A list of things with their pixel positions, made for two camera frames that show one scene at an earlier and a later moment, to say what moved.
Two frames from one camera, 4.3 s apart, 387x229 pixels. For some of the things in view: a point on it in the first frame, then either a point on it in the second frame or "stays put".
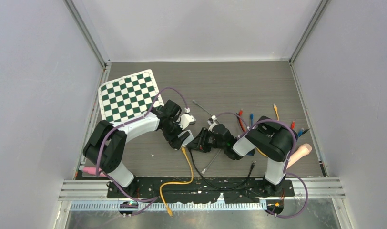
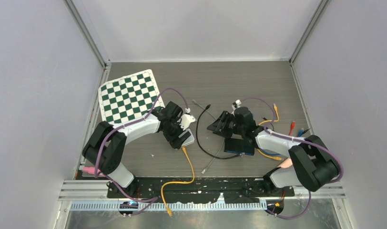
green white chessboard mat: (129, 96) stays put
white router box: (189, 139) stays put
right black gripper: (199, 142) to (216, 127)
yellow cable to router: (168, 209) stays put
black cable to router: (245, 181) to (239, 154)
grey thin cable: (204, 170) stays put
